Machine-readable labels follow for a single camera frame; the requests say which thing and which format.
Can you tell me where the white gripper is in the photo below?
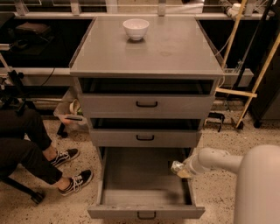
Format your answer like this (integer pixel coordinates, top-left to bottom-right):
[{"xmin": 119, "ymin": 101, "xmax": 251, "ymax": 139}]
[{"xmin": 177, "ymin": 154, "xmax": 205, "ymax": 179}]

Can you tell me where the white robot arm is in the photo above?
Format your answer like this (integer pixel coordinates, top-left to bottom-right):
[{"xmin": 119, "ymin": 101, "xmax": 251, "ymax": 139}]
[{"xmin": 171, "ymin": 144, "xmax": 280, "ymax": 224}]

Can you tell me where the grey bottom drawer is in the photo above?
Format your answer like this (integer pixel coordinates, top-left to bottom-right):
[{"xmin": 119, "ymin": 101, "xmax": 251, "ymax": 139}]
[{"xmin": 88, "ymin": 148, "xmax": 205, "ymax": 220}]

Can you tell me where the grey drawer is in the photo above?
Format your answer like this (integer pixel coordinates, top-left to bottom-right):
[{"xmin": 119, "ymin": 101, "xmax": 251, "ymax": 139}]
[
  {"xmin": 88, "ymin": 148, "xmax": 205, "ymax": 220},
  {"xmin": 89, "ymin": 118, "xmax": 201, "ymax": 148},
  {"xmin": 78, "ymin": 78, "xmax": 214, "ymax": 119}
]

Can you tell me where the grey drawer cabinet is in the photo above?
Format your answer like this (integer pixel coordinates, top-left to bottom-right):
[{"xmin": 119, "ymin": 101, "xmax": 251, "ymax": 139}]
[{"xmin": 70, "ymin": 16, "xmax": 223, "ymax": 155}]

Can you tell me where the grey middle drawer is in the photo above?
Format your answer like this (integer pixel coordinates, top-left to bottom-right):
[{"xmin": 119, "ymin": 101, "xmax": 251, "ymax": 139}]
[{"xmin": 89, "ymin": 118, "xmax": 201, "ymax": 148}]

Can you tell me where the grey top drawer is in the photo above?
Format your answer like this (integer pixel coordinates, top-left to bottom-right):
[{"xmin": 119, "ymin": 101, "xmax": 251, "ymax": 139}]
[{"xmin": 78, "ymin": 78, "xmax": 214, "ymax": 119}]

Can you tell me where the black sneaker near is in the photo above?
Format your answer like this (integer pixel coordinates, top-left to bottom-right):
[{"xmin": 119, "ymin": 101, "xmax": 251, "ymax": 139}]
[{"xmin": 59, "ymin": 170, "xmax": 94, "ymax": 196}]

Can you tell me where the black sneaker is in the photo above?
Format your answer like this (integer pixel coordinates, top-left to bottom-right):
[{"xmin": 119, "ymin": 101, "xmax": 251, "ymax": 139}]
[
  {"xmin": 59, "ymin": 170, "xmax": 94, "ymax": 196},
  {"xmin": 50, "ymin": 149, "xmax": 80, "ymax": 167}
]

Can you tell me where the black sneaker far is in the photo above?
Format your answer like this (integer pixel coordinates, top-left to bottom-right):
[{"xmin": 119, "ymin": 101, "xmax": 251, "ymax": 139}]
[{"xmin": 50, "ymin": 149, "xmax": 80, "ymax": 167}]

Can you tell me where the clear plastic bin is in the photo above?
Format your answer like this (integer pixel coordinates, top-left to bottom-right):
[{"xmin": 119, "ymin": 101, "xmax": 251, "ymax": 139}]
[{"xmin": 53, "ymin": 87, "xmax": 88, "ymax": 131}]

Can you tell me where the black office chair base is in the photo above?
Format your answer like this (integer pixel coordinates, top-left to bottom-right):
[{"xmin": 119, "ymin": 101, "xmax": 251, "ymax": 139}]
[{"xmin": 0, "ymin": 177, "xmax": 45, "ymax": 204}]

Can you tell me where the white ceramic bowl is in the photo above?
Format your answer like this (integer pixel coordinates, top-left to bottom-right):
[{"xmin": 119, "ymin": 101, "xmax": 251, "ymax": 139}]
[{"xmin": 122, "ymin": 18, "xmax": 150, "ymax": 40}]

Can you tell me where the seated person in black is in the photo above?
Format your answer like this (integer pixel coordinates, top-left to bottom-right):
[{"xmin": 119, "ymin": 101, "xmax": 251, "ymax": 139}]
[{"xmin": 0, "ymin": 109, "xmax": 62, "ymax": 185}]

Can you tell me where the black tripod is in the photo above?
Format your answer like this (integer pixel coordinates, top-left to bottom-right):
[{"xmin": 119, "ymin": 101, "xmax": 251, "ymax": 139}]
[{"xmin": 0, "ymin": 52, "xmax": 38, "ymax": 116}]

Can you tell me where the dark box on shelf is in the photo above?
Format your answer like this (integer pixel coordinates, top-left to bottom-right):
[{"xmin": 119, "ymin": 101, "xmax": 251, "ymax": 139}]
[{"xmin": 15, "ymin": 22, "xmax": 52, "ymax": 42}]

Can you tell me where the wooden frame stand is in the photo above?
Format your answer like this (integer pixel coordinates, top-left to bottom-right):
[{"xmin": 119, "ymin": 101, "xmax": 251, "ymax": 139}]
[{"xmin": 215, "ymin": 0, "xmax": 280, "ymax": 130}]

